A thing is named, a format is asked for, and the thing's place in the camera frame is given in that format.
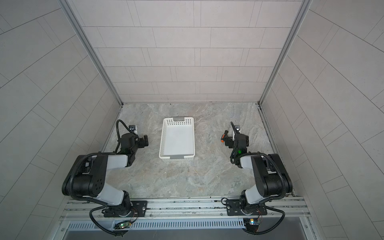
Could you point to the corner aluminium post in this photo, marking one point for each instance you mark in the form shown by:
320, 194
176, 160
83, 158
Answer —
88, 47
290, 38

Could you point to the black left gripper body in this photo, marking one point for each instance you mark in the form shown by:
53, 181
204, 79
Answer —
142, 141

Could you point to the green circuit board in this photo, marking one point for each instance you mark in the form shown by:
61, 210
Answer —
251, 223
122, 225

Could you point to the right green circuit board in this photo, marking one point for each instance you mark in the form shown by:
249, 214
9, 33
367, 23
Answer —
251, 223

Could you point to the white perforated plastic bin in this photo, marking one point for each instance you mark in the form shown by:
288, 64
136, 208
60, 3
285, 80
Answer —
178, 139

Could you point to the right corner aluminium post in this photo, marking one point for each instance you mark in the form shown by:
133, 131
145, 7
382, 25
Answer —
290, 38

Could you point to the left corner aluminium post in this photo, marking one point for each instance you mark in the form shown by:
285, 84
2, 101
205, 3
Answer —
88, 47

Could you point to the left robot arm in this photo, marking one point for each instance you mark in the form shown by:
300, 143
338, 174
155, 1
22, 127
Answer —
86, 180

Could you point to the left green circuit board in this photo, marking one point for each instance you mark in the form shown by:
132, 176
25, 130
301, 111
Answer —
122, 225

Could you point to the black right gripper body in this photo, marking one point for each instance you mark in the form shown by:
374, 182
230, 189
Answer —
229, 141

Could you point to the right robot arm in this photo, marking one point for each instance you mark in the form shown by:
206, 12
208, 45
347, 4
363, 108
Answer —
272, 181

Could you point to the aluminium mounting rail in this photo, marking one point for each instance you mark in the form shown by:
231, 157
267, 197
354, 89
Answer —
211, 208

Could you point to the orange black handled screwdriver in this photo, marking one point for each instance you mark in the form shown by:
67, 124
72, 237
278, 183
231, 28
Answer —
224, 136

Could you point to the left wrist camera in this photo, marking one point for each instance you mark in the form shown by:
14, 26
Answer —
133, 128

